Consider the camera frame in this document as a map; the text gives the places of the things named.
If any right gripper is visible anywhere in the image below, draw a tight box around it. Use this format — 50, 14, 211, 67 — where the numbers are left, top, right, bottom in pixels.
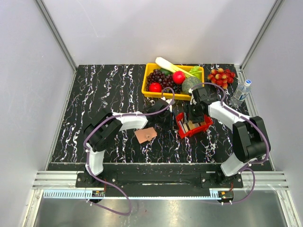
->
182, 103, 204, 125

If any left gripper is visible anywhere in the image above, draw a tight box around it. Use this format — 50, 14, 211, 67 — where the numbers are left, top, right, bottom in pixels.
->
156, 110, 179, 131

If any red plastic bin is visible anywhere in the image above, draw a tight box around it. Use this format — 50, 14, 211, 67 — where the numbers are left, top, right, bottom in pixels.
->
176, 113, 213, 139

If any gold striped credit card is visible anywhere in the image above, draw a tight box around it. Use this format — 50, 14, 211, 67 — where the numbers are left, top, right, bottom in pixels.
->
181, 121, 205, 133

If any pink leather card holder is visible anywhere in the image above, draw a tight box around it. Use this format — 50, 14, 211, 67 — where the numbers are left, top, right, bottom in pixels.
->
134, 127, 157, 144

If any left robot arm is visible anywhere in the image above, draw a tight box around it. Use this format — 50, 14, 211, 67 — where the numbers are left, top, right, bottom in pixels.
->
83, 97, 175, 187

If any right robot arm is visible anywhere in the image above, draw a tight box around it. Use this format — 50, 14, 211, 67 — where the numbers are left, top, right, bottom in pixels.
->
185, 85, 270, 187

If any green cantaloupe melon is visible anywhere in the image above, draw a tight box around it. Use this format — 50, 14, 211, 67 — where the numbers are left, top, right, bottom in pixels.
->
181, 77, 202, 95

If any dark blueberry bunch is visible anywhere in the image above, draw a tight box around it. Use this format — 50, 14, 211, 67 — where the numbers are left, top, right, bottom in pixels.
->
163, 85, 182, 94

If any red tomato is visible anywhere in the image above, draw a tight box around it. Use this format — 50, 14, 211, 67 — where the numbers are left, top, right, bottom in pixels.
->
148, 82, 162, 93

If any red apple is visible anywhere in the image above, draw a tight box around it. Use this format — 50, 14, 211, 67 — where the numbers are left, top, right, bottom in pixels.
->
172, 71, 186, 85

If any green lettuce leaf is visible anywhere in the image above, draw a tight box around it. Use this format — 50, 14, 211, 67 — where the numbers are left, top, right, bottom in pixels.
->
189, 66, 202, 79

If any red lychee bunch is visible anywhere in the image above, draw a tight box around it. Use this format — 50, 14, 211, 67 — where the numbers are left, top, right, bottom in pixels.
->
207, 68, 236, 89

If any purple grape bunch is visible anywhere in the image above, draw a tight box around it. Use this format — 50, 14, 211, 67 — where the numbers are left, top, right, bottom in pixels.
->
145, 69, 175, 91

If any clear water bottle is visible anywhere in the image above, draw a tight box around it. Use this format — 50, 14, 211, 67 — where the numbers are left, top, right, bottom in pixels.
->
230, 79, 251, 108

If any yellow plastic tray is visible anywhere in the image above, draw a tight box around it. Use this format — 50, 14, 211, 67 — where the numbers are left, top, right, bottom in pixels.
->
142, 63, 205, 101

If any white leek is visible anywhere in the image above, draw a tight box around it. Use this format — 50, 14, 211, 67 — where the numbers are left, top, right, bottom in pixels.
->
155, 57, 194, 77

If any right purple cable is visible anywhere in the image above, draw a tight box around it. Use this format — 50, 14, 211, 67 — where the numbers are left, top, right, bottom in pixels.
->
189, 82, 272, 205

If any purple cable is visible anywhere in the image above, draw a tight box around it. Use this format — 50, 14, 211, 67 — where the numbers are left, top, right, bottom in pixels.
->
189, 82, 272, 205
83, 87, 176, 216

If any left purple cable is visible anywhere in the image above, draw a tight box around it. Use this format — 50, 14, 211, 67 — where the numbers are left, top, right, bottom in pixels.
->
83, 87, 176, 216

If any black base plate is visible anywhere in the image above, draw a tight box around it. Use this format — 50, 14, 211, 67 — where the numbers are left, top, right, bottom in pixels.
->
75, 171, 244, 190

